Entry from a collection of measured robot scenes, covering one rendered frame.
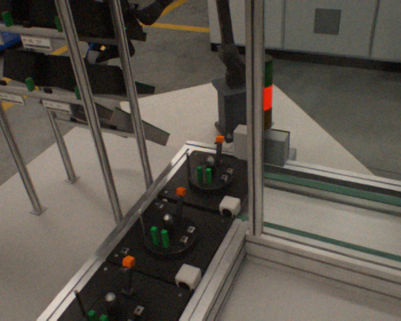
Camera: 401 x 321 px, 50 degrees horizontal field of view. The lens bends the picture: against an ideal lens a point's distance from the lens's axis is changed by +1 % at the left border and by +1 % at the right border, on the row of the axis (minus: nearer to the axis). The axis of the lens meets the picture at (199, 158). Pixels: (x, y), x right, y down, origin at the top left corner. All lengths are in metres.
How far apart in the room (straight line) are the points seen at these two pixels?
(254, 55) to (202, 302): 0.53
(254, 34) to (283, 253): 0.56
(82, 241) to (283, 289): 0.59
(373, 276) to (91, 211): 0.83
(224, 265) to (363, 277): 0.32
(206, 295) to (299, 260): 0.26
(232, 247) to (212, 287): 0.13
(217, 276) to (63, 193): 0.70
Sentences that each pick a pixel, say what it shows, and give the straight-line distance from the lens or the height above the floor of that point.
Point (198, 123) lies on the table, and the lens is 1.76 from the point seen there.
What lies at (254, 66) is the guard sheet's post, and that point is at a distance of 0.85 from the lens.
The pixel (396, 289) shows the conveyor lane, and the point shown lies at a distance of 1.12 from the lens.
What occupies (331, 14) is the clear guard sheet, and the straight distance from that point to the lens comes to 0.79.
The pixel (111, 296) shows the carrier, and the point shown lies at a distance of 0.93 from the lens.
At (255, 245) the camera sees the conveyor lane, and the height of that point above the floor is 0.93.
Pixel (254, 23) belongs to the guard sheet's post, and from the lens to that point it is 0.82.
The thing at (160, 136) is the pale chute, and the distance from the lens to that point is 1.37.
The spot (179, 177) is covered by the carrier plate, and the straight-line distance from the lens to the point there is 1.29.
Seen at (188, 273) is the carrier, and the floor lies 0.99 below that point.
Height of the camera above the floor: 1.76
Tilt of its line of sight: 35 degrees down
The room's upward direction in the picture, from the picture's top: 6 degrees counter-clockwise
